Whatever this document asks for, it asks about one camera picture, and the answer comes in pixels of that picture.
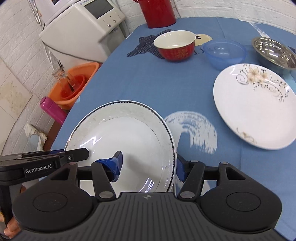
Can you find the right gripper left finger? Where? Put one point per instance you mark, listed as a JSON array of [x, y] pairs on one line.
[[102, 172]]

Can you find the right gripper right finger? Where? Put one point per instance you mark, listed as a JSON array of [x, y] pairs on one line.
[[193, 176]]

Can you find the silver-rimmed white plate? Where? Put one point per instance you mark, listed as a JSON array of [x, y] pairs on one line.
[[143, 137]]

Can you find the floral white plate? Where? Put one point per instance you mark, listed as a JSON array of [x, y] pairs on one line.
[[257, 105]]

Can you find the blue plastic bowl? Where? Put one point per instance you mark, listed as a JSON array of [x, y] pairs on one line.
[[224, 53]]

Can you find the red ceramic bowl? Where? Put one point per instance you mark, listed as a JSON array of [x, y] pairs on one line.
[[176, 45]]

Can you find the stainless steel bowl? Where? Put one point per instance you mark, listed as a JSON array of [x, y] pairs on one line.
[[273, 54]]

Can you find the person's left hand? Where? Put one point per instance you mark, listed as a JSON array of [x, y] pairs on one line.
[[12, 228]]

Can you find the white crumpled cloth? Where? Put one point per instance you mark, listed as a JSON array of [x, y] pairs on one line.
[[36, 138]]

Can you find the pink bottle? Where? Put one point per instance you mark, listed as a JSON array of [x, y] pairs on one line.
[[53, 110]]

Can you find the orange plastic basin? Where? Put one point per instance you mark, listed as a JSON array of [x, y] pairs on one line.
[[82, 74]]

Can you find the glass diffuser bottle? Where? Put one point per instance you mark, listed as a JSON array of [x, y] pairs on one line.
[[65, 79]]

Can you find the blue patterned tablecloth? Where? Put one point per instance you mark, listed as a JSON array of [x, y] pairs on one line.
[[182, 93]]

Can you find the white countertop appliance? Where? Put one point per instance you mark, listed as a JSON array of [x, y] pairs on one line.
[[86, 31]]

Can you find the red thermos jug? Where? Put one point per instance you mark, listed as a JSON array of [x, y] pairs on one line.
[[157, 13]]

